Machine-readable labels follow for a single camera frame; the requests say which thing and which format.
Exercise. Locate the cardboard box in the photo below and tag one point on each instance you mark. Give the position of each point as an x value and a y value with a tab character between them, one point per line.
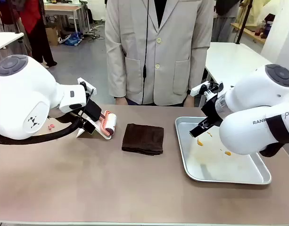
52	35

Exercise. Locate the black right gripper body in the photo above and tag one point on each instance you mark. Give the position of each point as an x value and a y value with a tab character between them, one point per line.
212	110

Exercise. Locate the silver metal tray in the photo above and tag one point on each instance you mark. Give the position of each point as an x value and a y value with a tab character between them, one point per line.
217	164

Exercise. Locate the blue plastic bag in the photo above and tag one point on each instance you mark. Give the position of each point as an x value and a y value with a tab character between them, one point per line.
72	40

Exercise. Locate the small white side table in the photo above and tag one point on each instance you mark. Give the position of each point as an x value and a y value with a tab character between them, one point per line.
5	40

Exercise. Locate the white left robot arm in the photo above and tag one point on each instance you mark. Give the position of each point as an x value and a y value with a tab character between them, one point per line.
24	94

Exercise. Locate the black slanted pole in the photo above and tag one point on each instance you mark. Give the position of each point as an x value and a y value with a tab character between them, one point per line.
242	26

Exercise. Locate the person in beige jacket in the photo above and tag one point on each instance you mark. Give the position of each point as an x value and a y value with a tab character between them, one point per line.
134	47

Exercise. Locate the large white side table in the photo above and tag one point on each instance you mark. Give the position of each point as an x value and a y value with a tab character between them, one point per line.
229	61

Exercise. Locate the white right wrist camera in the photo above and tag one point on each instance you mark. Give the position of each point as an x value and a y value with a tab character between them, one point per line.
197	89

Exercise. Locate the person's right hand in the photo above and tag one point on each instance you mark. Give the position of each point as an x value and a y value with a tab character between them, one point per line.
121	101

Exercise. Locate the person in red and black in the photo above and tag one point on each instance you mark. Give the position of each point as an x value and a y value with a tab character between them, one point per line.
40	42

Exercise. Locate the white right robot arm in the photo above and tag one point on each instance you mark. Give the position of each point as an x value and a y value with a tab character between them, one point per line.
248	131

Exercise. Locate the bottle with red drink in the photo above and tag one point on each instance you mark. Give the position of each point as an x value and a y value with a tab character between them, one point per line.
262	29

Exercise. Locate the person's left hand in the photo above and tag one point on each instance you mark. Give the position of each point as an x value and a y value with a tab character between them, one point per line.
189	101

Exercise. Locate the wooden shelf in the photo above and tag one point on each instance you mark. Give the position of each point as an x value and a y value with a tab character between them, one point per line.
250	33

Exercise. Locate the dark brown cloth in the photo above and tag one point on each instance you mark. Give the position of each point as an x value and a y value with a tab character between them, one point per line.
143	139

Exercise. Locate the white folded roller stand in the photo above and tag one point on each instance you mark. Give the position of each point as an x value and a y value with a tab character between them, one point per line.
84	133

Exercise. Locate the pale yellow fabric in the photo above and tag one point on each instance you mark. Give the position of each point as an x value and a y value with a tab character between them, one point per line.
255	11

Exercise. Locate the person in grey robe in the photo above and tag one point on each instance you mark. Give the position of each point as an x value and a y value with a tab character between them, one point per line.
224	23

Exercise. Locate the wooden top desk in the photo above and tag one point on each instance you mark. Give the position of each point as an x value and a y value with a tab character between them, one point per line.
61	8

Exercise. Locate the dark jar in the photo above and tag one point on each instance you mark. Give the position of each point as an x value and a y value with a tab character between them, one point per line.
268	29

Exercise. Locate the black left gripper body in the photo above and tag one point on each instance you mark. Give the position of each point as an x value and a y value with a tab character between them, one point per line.
92	110

